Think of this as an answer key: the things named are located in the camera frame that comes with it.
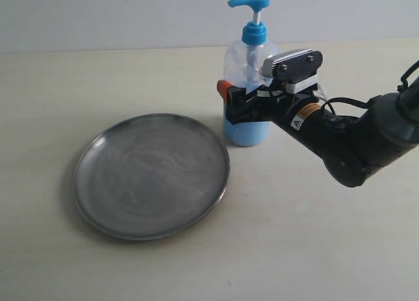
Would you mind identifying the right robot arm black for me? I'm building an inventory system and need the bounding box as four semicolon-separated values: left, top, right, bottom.
217;60;418;188

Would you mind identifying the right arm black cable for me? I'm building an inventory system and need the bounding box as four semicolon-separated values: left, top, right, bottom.
314;97;371;125

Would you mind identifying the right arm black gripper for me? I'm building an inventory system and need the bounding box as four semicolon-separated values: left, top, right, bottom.
217;80;365;187

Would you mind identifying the round metal plate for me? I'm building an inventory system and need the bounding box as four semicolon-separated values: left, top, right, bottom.
72;113;230;241

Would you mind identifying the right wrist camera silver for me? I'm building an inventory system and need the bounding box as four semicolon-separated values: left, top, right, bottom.
261;48;323;94

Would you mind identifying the blue pump soap bottle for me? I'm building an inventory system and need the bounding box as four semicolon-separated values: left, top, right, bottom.
223;0;279;147

